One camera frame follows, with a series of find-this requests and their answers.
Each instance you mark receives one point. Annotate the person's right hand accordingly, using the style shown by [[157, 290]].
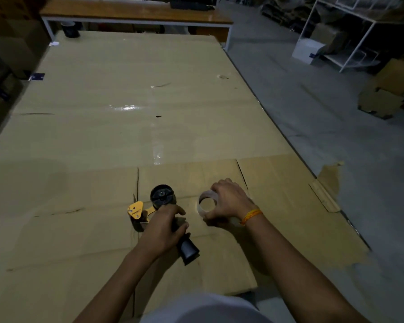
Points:
[[232, 206]]

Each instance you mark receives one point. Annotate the grey shirt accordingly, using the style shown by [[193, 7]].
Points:
[[205, 309]]

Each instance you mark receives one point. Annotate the black yellow tape dispenser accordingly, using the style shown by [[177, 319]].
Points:
[[188, 250]]

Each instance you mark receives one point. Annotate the person's left hand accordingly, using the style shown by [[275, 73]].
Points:
[[158, 235]]

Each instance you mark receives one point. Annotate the black keyboard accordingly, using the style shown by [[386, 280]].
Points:
[[192, 4]]

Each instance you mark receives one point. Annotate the white box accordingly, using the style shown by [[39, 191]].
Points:
[[306, 52]]

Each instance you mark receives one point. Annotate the white metal rack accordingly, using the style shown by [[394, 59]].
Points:
[[357, 47]]

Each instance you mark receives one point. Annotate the large cardboard sheet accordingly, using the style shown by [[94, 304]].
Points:
[[121, 97]]

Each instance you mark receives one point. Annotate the pile of cardboard scraps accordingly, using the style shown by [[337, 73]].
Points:
[[289, 11]]

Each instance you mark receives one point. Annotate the torn cardboard box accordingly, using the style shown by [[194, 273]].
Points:
[[387, 94]]

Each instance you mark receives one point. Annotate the black cup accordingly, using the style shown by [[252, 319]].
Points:
[[70, 30]]

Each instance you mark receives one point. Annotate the open brown cardboard box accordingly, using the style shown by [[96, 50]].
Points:
[[17, 47]]

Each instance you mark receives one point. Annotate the cardboard tape core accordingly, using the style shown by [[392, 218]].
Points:
[[208, 194]]

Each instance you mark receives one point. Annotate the person's right forearm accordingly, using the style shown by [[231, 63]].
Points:
[[296, 275]]

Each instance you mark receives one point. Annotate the wooden desk with white frame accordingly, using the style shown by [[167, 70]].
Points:
[[121, 13]]

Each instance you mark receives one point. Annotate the person's left forearm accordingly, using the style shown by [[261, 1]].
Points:
[[114, 292]]

